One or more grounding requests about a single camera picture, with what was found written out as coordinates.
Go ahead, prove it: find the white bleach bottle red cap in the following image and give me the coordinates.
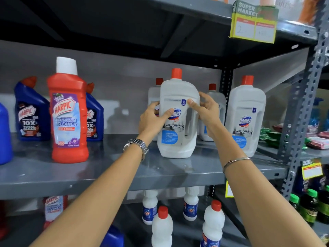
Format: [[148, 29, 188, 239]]
[[151, 206, 174, 247], [200, 200, 226, 247]]

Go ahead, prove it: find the orange bottle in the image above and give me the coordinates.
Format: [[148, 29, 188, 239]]
[[298, 0, 322, 25]]

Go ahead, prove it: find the blue spray bottle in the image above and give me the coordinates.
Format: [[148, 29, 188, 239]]
[[308, 97, 324, 127]]

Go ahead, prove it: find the blue rounded bottle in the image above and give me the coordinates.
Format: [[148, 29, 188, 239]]
[[100, 225, 125, 247]]

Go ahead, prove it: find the white container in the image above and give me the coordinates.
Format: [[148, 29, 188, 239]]
[[275, 0, 305, 22]]

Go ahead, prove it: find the white cleaner jug red cap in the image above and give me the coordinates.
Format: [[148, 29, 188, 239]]
[[225, 75, 267, 158], [157, 68, 200, 159], [148, 78, 164, 141], [198, 83, 227, 142]]

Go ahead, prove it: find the person's left forearm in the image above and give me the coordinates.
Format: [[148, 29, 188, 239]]
[[29, 140, 150, 247]]

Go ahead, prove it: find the blue toilet cleaner bottle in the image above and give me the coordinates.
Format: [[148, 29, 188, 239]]
[[14, 76, 51, 142], [86, 83, 104, 142]]

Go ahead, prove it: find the red cleaner bottle white label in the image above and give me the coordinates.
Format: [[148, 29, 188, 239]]
[[43, 195, 68, 230]]

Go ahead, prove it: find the green packet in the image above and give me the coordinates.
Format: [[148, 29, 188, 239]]
[[259, 127, 271, 141], [265, 132, 289, 149]]

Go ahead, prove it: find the grey metal shelf rack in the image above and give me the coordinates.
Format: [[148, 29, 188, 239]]
[[0, 0, 329, 247]]

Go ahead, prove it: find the person's left hand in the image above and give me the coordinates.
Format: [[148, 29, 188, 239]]
[[138, 101, 174, 142]]

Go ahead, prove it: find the dark bottle green cap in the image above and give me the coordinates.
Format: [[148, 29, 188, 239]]
[[317, 185, 329, 225], [299, 189, 319, 227], [289, 193, 300, 212]]

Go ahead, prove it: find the red bathroom cleaner bottle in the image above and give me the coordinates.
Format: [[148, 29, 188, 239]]
[[47, 57, 89, 164]]

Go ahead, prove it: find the plain blue bottle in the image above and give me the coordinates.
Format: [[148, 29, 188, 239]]
[[0, 102, 13, 166]]

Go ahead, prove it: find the person's right hand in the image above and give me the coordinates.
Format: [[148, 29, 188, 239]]
[[187, 92, 224, 137]]

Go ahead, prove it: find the silver wristwatch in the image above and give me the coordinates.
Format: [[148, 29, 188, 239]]
[[123, 138, 149, 161]]

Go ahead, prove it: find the dark red bottle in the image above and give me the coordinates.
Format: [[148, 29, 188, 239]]
[[0, 201, 10, 241]]

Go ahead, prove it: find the pink packet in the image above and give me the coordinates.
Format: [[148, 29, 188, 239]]
[[305, 136, 329, 150], [272, 123, 292, 133]]

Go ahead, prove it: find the small yellow price tag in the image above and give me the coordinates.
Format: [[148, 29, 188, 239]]
[[301, 158, 323, 180]]

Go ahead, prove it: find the large yellow green price tag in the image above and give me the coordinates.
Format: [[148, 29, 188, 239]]
[[229, 0, 279, 44]]

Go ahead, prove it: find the person's right forearm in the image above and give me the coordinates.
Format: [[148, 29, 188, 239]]
[[206, 124, 326, 247]]

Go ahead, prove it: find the silver bracelet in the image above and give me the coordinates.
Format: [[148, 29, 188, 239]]
[[223, 157, 251, 174]]

